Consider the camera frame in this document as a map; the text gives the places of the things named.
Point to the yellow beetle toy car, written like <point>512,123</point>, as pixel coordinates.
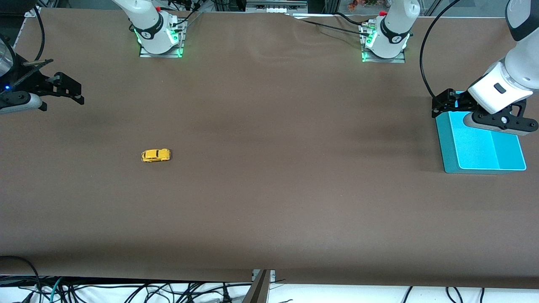
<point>156,155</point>

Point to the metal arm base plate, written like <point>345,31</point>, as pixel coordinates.
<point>162,55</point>
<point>383,60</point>

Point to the small metal table bracket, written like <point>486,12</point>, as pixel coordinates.
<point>273,275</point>

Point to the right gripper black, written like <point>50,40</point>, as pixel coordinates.
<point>34,82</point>

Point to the brown table cover sheet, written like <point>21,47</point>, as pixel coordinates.
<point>269,189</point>

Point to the teal plastic storage bin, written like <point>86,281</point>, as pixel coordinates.
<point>476,151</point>

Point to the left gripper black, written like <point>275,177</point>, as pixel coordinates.
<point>461,102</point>

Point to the aluminium frame profile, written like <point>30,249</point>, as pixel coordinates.
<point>257,290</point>

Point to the orange background object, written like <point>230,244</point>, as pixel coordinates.
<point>362,4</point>

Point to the white power strip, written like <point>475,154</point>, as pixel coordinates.
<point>276,9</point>

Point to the metal corner bracket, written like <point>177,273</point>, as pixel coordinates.
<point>31,11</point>

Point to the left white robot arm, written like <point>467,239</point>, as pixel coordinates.
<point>391,33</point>

